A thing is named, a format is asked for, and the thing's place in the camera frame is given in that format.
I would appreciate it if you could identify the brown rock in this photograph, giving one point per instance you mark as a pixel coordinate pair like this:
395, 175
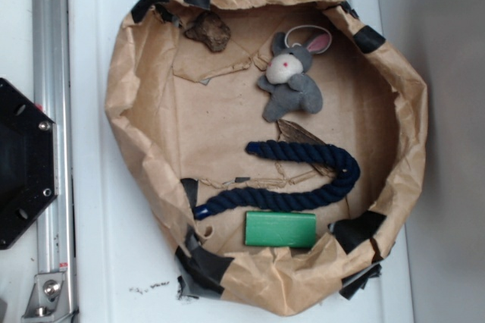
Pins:
209, 29

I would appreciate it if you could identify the brown paper bag tray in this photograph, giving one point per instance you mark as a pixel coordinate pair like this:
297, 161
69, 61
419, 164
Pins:
189, 125

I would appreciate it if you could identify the grey plush bunny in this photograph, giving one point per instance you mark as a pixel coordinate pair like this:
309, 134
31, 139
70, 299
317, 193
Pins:
286, 79

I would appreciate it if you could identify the green rectangular block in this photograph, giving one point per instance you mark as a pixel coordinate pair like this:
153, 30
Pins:
280, 229

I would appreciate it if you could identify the black hexagonal mount plate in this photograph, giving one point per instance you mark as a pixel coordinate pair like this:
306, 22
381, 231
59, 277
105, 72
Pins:
28, 183

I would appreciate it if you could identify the aluminium extrusion rail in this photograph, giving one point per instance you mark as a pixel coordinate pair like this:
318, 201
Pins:
51, 73

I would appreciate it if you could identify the metal corner bracket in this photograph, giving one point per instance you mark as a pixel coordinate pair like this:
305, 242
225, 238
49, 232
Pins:
48, 300

